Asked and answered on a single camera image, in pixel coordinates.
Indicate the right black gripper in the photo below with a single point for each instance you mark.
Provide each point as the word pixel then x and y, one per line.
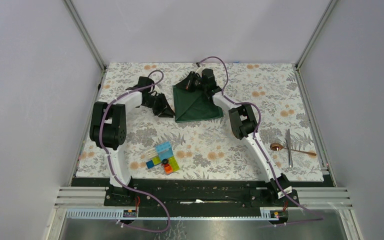
pixel 186 83

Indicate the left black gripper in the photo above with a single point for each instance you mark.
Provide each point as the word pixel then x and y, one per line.
pixel 164 109

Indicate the dark green cloth napkin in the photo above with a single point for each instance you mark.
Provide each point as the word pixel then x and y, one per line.
pixel 193 106

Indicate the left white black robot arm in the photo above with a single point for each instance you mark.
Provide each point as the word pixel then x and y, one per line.
pixel 108 126

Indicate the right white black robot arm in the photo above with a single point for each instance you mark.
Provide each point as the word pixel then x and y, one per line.
pixel 245 119

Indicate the floral patterned table mat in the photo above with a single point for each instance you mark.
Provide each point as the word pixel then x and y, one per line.
pixel 208 149

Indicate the colourful toy brick assembly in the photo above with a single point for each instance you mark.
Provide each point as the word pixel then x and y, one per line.
pixel 162 155

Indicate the copper spoon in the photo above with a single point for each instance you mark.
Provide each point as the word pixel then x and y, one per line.
pixel 278 147

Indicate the silver table knife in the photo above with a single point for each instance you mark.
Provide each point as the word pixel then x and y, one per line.
pixel 288 146

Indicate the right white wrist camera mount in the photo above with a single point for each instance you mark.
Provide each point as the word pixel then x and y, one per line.
pixel 200 70

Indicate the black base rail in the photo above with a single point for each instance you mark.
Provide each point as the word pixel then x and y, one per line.
pixel 198 198

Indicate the left aluminium frame post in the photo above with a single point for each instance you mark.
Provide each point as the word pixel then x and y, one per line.
pixel 84 33

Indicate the aluminium frame post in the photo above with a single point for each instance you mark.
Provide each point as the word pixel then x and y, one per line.
pixel 84 33
pixel 314 36

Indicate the right aluminium frame post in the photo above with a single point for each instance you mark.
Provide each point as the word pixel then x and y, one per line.
pixel 314 36

